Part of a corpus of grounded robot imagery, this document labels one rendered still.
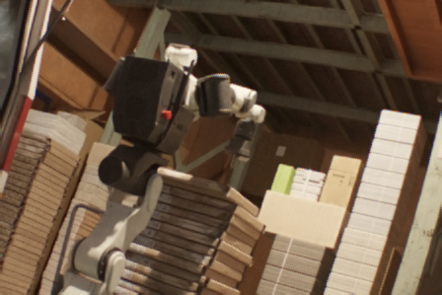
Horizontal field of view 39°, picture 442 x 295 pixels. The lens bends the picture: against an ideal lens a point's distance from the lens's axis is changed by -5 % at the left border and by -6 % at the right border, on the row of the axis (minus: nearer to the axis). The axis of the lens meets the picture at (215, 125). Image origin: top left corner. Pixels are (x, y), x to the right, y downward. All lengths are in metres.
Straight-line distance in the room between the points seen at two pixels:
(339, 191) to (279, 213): 0.32
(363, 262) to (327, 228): 0.26
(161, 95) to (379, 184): 1.29
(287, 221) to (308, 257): 0.22
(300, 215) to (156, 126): 1.13
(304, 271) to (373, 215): 0.42
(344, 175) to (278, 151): 4.08
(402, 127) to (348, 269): 0.75
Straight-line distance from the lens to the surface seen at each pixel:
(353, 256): 3.13
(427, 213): 2.66
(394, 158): 3.23
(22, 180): 4.55
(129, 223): 2.45
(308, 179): 3.32
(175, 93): 2.43
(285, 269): 3.20
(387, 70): 5.21
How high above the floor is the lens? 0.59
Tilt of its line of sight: 15 degrees up
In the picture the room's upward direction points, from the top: 20 degrees clockwise
